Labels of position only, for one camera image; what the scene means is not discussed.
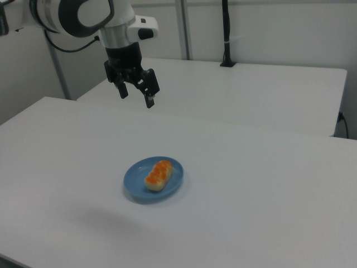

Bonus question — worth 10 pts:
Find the wide aluminium frame post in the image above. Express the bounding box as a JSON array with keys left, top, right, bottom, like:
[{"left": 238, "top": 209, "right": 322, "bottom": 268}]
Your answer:
[{"left": 175, "top": 0, "right": 194, "bottom": 60}]

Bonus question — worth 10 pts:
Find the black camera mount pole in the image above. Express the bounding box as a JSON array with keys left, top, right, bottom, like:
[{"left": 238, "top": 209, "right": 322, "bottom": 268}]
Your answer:
[{"left": 221, "top": 0, "right": 233, "bottom": 64}]

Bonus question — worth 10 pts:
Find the slanted aluminium frame post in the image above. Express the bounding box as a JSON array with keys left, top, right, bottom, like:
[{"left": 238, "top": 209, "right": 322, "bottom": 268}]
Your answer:
[{"left": 44, "top": 29, "right": 73, "bottom": 101}]

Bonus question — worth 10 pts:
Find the orange glazed bread loaf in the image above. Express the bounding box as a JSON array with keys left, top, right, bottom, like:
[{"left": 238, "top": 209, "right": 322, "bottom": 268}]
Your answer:
[{"left": 144, "top": 160, "right": 174, "bottom": 193}]

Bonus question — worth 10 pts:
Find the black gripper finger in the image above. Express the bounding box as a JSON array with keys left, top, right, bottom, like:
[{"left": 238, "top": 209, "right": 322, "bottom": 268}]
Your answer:
[
  {"left": 135, "top": 68, "right": 161, "bottom": 109},
  {"left": 112, "top": 71, "right": 129, "bottom": 99}
]

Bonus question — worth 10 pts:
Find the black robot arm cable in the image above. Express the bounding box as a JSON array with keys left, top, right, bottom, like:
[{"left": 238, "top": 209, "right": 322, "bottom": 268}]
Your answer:
[{"left": 44, "top": 28, "right": 102, "bottom": 54}]

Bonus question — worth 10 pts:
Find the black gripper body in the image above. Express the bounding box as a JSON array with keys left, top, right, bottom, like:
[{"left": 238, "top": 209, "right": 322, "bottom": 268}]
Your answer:
[{"left": 104, "top": 42, "right": 146, "bottom": 84}]

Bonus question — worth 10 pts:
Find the blue oval plate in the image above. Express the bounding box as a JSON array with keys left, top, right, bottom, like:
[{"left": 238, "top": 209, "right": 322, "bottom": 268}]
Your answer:
[{"left": 123, "top": 156, "right": 185, "bottom": 205}]

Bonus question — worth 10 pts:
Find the black device box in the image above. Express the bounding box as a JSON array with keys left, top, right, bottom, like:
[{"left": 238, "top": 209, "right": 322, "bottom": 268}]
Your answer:
[{"left": 0, "top": 5, "right": 11, "bottom": 36}]

